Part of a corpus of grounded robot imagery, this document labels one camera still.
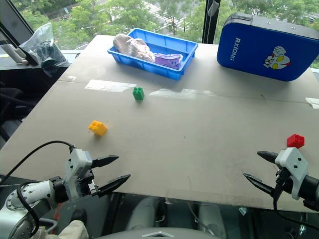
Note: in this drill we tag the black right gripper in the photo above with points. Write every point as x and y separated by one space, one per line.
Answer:
284 181

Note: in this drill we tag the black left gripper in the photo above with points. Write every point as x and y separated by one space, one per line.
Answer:
87 183

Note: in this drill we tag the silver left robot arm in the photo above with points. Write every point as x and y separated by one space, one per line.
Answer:
37 190

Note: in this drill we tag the red toy brick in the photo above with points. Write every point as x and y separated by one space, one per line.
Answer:
295 141

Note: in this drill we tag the yellow toy brick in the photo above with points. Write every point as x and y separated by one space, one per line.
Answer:
98 128

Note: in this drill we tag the beige cloth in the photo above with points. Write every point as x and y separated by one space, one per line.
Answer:
74 230

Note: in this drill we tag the grey rounded robot torso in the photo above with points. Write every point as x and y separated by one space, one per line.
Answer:
159 234

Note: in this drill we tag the green toy brick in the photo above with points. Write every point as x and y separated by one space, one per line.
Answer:
138 93

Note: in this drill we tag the blue plastic bin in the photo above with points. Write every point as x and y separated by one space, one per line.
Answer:
169 67

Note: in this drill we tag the blue cartoon print case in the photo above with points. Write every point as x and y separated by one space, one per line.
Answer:
266 47

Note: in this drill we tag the purple wipes packet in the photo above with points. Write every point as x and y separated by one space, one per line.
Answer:
167 60

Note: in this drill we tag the clear plastic bag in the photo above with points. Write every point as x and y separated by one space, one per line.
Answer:
43 47

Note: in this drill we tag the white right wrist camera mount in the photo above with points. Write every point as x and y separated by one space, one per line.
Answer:
291 159

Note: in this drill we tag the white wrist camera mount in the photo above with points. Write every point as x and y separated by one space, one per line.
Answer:
77 161
291 159

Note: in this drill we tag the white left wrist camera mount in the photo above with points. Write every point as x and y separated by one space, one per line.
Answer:
77 161

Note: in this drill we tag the black window frame post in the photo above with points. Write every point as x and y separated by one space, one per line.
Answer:
211 25

